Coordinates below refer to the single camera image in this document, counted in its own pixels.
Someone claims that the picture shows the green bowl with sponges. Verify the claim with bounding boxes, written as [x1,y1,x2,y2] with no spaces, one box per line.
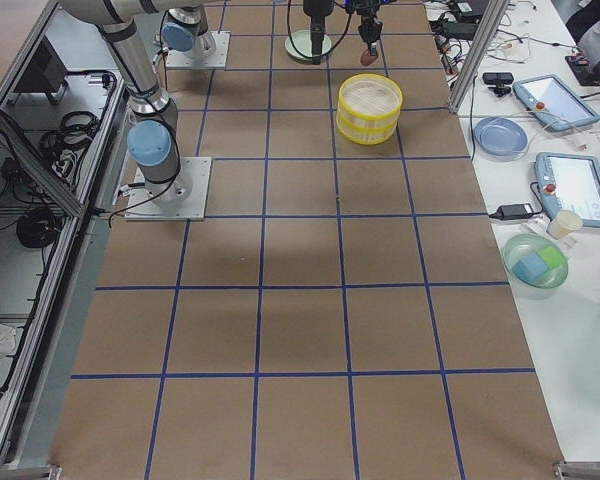
[501,233,570,299]

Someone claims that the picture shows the brown bun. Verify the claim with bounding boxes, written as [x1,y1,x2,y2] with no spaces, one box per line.
[360,50,378,66]

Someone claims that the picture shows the black power adapter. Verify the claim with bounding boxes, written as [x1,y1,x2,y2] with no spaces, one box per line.
[489,203,542,221]

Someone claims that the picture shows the blue teach pendant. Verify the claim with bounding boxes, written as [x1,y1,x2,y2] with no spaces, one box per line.
[534,152,600,228]
[512,74,600,131]

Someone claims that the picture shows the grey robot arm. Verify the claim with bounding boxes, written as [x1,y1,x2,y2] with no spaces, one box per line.
[160,1,388,65]
[60,1,206,147]

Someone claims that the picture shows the light green plate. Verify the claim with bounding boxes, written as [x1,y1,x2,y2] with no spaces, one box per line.
[285,30,314,64]

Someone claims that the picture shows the light blue plate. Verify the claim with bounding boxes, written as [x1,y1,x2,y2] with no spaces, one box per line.
[473,117,528,159]

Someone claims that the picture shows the paper cup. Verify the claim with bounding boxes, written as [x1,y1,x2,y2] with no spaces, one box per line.
[546,210,583,240]

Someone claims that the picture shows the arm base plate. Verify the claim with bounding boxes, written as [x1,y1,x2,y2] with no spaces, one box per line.
[166,31,231,70]
[124,157,212,221]

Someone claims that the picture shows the black webcam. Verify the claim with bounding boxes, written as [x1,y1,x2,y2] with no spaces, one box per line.
[482,72,514,98]

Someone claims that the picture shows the yellow bamboo steamer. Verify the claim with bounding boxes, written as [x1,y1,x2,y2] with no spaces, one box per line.
[338,73,404,120]
[336,109,400,145]

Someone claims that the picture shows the upper blue teach pendant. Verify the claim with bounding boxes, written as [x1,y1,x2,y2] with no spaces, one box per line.
[512,74,600,131]

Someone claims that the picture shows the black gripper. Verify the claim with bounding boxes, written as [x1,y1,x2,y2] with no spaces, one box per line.
[352,0,383,56]
[303,0,334,65]

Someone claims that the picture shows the lower blue teach pendant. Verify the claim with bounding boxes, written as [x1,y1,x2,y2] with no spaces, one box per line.
[534,152,600,228]

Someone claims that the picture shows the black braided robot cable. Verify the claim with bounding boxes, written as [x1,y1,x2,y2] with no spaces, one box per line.
[285,0,361,60]

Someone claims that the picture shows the aluminium frame post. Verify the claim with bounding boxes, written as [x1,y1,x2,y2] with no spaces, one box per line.
[448,0,508,114]

